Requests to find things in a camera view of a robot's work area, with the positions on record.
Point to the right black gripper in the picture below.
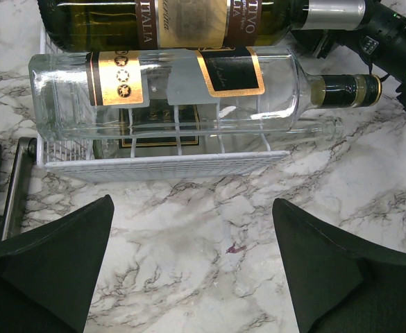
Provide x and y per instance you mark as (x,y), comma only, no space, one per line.
(382,42)

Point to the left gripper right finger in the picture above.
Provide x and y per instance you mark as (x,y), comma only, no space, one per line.
(339,282)

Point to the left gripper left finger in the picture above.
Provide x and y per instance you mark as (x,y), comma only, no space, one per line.
(48,274)

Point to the clear square liquor bottle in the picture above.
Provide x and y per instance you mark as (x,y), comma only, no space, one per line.
(183,92)

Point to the green bottle brown label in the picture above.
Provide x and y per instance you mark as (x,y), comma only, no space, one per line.
(77,26)

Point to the clear bottle black label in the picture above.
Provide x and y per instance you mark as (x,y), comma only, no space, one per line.
(197,143)

